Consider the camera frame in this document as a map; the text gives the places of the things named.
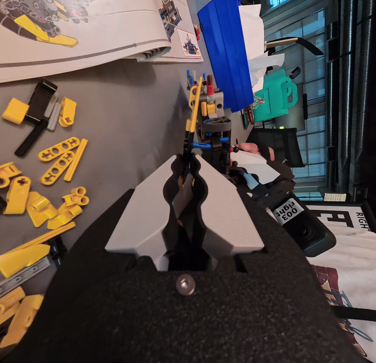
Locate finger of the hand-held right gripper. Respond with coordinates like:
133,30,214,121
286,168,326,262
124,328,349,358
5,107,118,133
232,150,281,185

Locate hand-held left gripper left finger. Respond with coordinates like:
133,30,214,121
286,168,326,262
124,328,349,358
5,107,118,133
104,154,185,272

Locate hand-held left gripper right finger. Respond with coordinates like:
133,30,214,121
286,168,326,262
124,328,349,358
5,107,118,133
188,154,265,272

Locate lego car chassis model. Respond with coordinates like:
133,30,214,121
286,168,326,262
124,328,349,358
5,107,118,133
183,70,240,175

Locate yellow thin lego beam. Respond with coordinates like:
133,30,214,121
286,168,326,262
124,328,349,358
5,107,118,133
181,76,204,188

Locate pile of yellow lego pieces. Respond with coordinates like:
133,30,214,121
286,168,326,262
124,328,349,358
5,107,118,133
0,96,90,350

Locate grey lego beam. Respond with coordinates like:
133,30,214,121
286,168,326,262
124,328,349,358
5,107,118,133
0,257,51,296

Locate black lego axle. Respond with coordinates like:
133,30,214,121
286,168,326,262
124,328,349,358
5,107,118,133
15,119,49,158

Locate black lego panel piece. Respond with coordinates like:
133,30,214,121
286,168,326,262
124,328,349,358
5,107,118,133
26,79,58,124

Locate lego instruction booklet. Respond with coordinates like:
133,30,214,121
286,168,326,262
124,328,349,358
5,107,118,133
0,0,204,83

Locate person's right hand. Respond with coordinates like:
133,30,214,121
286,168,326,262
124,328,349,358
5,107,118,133
239,142,262,156

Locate black mesh office chair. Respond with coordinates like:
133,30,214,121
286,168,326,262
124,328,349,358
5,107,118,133
247,127,305,168

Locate black white marker sign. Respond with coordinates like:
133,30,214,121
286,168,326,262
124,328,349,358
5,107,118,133
305,201,376,232

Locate teal felt bag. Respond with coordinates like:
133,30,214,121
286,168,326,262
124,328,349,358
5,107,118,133
253,69,298,123

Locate blue plastic bin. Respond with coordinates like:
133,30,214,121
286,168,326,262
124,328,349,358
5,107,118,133
197,0,254,113

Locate black wooden desk lamp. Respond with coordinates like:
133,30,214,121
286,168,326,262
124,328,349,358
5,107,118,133
266,37,325,56

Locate white paper bags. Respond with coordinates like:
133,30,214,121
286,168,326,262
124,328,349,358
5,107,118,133
239,4,285,93

